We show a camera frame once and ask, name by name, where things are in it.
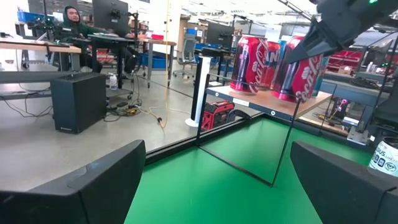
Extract green table mat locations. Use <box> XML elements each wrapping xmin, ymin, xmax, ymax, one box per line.
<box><xmin>124</xmin><ymin>116</ymin><xmax>377</xmax><ymax>224</ymax></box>

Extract red storage bins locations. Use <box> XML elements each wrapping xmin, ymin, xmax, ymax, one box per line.
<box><xmin>326</xmin><ymin>51</ymin><xmax>361</xmax><ymax>72</ymax></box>

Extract blue silver energy drink can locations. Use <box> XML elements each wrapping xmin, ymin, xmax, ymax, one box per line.
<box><xmin>277</xmin><ymin>39</ymin><xmax>289</xmax><ymax>58</ymax></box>
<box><xmin>313</xmin><ymin>55</ymin><xmax>330</xmax><ymax>97</ymax></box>

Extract white black tower fan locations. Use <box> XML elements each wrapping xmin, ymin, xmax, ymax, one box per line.
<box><xmin>185</xmin><ymin>55</ymin><xmax>213</xmax><ymax>128</ymax></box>

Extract gray desk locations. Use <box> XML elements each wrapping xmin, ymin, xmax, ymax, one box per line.
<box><xmin>320</xmin><ymin>79</ymin><xmax>391</xmax><ymax>108</ymax></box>

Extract black computer case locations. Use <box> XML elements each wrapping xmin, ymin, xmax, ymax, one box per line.
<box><xmin>50</xmin><ymin>72</ymin><xmax>107</xmax><ymax>134</ymax></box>

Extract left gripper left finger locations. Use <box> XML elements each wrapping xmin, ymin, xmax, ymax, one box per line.
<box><xmin>30</xmin><ymin>139</ymin><xmax>147</xmax><ymax>224</ymax></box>

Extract black computer monitor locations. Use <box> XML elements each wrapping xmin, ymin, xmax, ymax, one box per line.
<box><xmin>92</xmin><ymin>0</ymin><xmax>130</xmax><ymax>37</ymax></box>
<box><xmin>205</xmin><ymin>22</ymin><xmax>236</xmax><ymax>49</ymax></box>

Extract person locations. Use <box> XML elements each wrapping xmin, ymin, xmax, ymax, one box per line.
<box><xmin>57</xmin><ymin>5</ymin><xmax>139</xmax><ymax>74</ymax></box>

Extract wooden shelf with black frame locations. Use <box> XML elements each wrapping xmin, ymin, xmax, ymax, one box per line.
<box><xmin>195</xmin><ymin>73</ymin><xmax>338</xmax><ymax>187</ymax></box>

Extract red Fanta strawberry can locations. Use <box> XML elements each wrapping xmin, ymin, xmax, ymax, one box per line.
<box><xmin>259</xmin><ymin>40</ymin><xmax>282</xmax><ymax>90</ymax></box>

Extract yellow cable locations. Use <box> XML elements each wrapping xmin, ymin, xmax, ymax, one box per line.
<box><xmin>148</xmin><ymin>0</ymin><xmax>171</xmax><ymax>129</ymax></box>

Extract wooden desk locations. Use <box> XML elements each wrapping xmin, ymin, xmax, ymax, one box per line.
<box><xmin>0</xmin><ymin>39</ymin><xmax>82</xmax><ymax>74</ymax></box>

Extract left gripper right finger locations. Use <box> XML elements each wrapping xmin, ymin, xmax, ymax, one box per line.
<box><xmin>290</xmin><ymin>140</ymin><xmax>386</xmax><ymax>224</ymax></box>

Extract wooden table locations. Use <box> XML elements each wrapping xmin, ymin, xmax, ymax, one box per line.
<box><xmin>136</xmin><ymin>37</ymin><xmax>177</xmax><ymax>88</ymax></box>

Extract gray metal bracket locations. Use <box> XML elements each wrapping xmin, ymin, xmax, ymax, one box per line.
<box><xmin>346</xmin><ymin>125</ymin><xmax>371</xmax><ymax>146</ymax></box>

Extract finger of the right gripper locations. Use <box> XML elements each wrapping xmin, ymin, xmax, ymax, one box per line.
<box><xmin>285</xmin><ymin>20</ymin><xmax>338</xmax><ymax>65</ymax></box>

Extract blue storage bin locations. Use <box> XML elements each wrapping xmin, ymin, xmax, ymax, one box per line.
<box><xmin>139</xmin><ymin>52</ymin><xmax>168</xmax><ymax>70</ymax></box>

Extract red Coca-Cola can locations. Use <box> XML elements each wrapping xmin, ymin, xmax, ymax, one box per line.
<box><xmin>272</xmin><ymin>35</ymin><xmax>326</xmax><ymax>103</ymax></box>
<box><xmin>229</xmin><ymin>35</ymin><xmax>269</xmax><ymax>94</ymax></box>

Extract white Celsius can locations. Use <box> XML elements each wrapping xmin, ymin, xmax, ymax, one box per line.
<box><xmin>368</xmin><ymin>136</ymin><xmax>398</xmax><ymax>178</ymax></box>

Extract red black tool case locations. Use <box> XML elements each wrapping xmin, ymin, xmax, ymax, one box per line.
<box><xmin>200</xmin><ymin>100</ymin><xmax>236</xmax><ymax>131</ymax></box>

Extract gray office chair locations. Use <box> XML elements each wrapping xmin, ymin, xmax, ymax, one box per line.
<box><xmin>172</xmin><ymin>39</ymin><xmax>200</xmax><ymax>79</ymax></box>

